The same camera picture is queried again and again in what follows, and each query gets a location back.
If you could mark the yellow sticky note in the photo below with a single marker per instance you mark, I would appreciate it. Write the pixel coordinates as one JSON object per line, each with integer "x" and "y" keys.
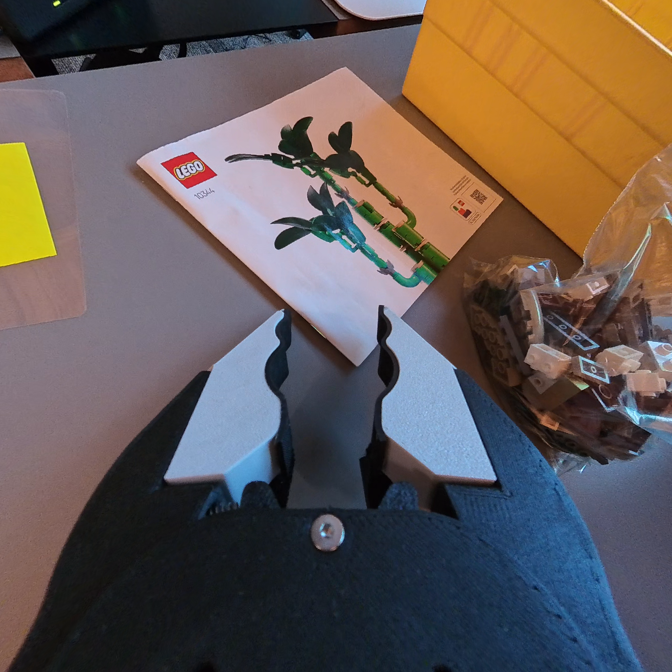
{"x": 21, "y": 210}

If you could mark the pile of mixed toy bricks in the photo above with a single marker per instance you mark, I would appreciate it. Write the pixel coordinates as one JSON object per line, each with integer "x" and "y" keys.
{"x": 556, "y": 378}

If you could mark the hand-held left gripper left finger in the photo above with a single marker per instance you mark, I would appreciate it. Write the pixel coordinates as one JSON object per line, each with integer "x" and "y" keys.
{"x": 231, "y": 425}

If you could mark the toy instruction booklet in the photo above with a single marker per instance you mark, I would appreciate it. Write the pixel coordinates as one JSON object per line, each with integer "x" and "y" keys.
{"x": 246, "y": 220}

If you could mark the yellow plastic bin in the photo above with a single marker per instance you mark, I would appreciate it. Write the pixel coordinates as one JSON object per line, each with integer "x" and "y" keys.
{"x": 525, "y": 105}

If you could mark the white folding stand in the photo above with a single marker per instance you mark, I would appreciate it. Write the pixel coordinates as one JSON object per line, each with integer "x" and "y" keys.
{"x": 378, "y": 8}

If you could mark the black device with green lights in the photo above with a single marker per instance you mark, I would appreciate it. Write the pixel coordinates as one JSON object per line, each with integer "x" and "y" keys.
{"x": 31, "y": 15}

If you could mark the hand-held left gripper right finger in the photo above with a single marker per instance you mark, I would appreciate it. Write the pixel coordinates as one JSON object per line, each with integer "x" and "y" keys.
{"x": 433, "y": 425}

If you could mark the clear zip bag green seal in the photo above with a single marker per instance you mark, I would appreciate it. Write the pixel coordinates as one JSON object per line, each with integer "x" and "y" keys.
{"x": 630, "y": 210}

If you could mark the grey desk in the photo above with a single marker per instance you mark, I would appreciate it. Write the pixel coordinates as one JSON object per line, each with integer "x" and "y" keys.
{"x": 131, "y": 393}

